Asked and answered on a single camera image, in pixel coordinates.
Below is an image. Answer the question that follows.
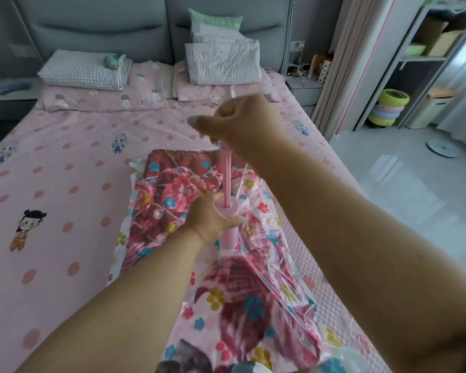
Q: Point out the person's right hand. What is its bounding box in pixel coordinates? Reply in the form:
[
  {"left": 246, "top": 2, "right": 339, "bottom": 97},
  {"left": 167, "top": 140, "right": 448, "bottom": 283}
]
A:
[{"left": 187, "top": 94, "right": 292, "bottom": 160}]

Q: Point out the person's left hand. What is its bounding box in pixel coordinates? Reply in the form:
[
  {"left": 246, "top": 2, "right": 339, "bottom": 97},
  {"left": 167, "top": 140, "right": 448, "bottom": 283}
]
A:
[{"left": 184, "top": 192, "right": 243, "bottom": 247}]

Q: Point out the lilac hand pump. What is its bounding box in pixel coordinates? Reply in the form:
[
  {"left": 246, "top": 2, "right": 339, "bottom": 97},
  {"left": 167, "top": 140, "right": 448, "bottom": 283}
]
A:
[{"left": 215, "top": 141, "right": 249, "bottom": 249}]

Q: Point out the flower-print plastic storage bag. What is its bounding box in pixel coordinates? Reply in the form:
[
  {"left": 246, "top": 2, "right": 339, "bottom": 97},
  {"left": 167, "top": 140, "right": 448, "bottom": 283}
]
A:
[{"left": 108, "top": 148, "right": 373, "bottom": 373}]

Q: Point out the red floral blanket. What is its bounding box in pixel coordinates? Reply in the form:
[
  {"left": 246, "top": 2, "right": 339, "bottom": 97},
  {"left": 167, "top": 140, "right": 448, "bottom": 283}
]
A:
[{"left": 120, "top": 149, "right": 323, "bottom": 373}]

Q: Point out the person's left forearm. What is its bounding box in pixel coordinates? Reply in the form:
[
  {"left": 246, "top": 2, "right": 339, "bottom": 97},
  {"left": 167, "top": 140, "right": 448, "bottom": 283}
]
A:
[{"left": 17, "top": 228, "right": 207, "bottom": 373}]

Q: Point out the person's right forearm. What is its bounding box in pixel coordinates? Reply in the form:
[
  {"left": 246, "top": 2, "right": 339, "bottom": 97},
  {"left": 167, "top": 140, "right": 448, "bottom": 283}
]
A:
[{"left": 252, "top": 137, "right": 466, "bottom": 373}]

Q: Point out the white lidded bin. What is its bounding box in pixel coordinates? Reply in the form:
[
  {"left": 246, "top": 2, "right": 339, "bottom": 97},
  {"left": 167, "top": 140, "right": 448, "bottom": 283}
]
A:
[{"left": 405, "top": 88, "right": 457, "bottom": 130}]

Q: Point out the white bedside cabinet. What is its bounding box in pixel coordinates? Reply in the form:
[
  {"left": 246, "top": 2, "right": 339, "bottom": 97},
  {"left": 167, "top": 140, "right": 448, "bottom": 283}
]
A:
[
  {"left": 285, "top": 75, "right": 324, "bottom": 117},
  {"left": 0, "top": 77, "right": 43, "bottom": 122}
]

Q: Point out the grey dotted quilt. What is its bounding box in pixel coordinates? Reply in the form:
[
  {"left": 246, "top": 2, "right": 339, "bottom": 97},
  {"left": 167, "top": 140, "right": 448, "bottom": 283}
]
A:
[{"left": 184, "top": 21, "right": 262, "bottom": 86}]

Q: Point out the white black-dotted cylinder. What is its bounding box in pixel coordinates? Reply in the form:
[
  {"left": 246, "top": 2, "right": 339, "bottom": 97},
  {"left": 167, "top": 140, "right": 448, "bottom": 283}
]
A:
[{"left": 317, "top": 60, "right": 332, "bottom": 84}]

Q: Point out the pale green pillow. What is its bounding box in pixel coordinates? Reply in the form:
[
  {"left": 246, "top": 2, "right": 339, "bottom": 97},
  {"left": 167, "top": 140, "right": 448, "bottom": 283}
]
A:
[{"left": 188, "top": 8, "right": 244, "bottom": 31}]

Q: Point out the white pink curtain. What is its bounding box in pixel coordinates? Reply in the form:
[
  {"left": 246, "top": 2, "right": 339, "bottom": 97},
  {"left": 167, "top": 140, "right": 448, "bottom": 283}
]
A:
[{"left": 311, "top": 0, "right": 399, "bottom": 142}]

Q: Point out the pastel striped round stool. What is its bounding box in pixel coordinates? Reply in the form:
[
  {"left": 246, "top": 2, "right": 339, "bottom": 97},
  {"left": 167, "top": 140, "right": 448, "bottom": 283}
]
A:
[{"left": 368, "top": 89, "right": 411, "bottom": 127}]

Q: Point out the small teal plush toy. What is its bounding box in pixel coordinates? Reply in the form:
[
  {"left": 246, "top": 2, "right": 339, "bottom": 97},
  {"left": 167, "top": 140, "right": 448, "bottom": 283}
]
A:
[{"left": 104, "top": 53, "right": 126, "bottom": 70}]

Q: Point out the pink cartoon bed sheet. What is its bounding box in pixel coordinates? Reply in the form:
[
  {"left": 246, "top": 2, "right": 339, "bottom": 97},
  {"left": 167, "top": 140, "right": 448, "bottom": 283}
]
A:
[{"left": 0, "top": 60, "right": 393, "bottom": 373}]

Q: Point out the grey upholstered headboard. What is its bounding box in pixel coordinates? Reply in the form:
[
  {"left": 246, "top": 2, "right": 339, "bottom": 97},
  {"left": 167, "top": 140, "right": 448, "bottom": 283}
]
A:
[{"left": 13, "top": 0, "right": 296, "bottom": 74}]

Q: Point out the grey open shelf unit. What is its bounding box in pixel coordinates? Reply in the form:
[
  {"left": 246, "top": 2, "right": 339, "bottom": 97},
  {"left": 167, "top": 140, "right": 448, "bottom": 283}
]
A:
[{"left": 353, "top": 0, "right": 466, "bottom": 132}]

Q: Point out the white checked folded pillow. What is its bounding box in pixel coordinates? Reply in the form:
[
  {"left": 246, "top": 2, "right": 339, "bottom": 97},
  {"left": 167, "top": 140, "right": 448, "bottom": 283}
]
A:
[{"left": 37, "top": 49, "right": 134, "bottom": 91}]

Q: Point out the round white floor disc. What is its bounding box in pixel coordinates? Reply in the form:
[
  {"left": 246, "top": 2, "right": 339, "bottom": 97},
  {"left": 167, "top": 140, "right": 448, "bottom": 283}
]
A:
[{"left": 427, "top": 138, "right": 461, "bottom": 159}]

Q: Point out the yellow cardboard box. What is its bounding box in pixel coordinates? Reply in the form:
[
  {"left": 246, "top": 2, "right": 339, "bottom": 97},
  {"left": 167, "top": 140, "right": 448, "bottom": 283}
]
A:
[{"left": 425, "top": 30, "right": 465, "bottom": 57}]

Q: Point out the grey sheer curtain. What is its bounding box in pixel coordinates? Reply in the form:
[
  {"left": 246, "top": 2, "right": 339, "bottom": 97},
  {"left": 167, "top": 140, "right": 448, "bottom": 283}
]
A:
[{"left": 436, "top": 34, "right": 466, "bottom": 156}]

